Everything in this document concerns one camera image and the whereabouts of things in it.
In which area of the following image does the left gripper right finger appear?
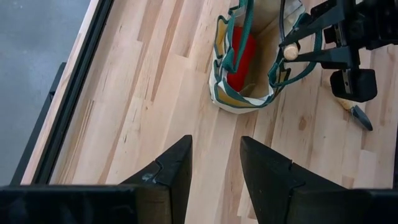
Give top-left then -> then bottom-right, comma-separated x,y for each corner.
239,135 -> 345,224

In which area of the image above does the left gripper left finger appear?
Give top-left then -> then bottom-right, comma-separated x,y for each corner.
121,134 -> 194,224

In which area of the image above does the beige green-trimmed garden bag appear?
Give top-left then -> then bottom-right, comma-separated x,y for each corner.
208,0 -> 324,115

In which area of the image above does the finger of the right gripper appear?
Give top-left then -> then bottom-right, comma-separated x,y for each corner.
284,46 -> 353,70
279,0 -> 346,49

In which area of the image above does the hand rake wooden handle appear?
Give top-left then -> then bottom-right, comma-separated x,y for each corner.
282,42 -> 300,62

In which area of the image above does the red garden glove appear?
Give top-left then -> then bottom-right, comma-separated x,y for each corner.
226,26 -> 257,93

